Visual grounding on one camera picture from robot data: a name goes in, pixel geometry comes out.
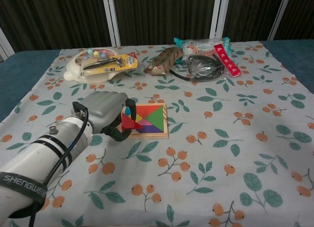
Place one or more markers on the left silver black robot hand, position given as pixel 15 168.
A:
pixel 105 109

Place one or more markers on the red triangle puzzle piece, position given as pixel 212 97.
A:
pixel 128 121

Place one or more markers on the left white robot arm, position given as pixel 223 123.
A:
pixel 46 153

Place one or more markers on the blue wooden tangram piece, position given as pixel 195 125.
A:
pixel 127 111

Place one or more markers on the large orange-red tangram triangle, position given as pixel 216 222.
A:
pixel 148 110

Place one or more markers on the large green tangram triangle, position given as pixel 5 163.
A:
pixel 158 120

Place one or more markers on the razor in yellow blister pack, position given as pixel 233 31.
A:
pixel 117 62

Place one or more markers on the purple tangram parallelogram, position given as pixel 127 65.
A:
pixel 150 128

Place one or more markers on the white toy with coloured buttons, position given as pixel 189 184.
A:
pixel 73 70

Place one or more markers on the wooden tangram puzzle tray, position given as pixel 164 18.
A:
pixel 157 135

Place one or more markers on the brown patterned snack packet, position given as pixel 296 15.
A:
pixel 164 60

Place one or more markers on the floral leaf print tablecloth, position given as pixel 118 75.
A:
pixel 196 138

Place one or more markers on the black hoops in clear bag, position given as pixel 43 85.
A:
pixel 203 70

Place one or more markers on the dark pleated curtain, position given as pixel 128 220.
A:
pixel 159 16

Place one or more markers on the teal clear snack packet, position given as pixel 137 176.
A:
pixel 196 44

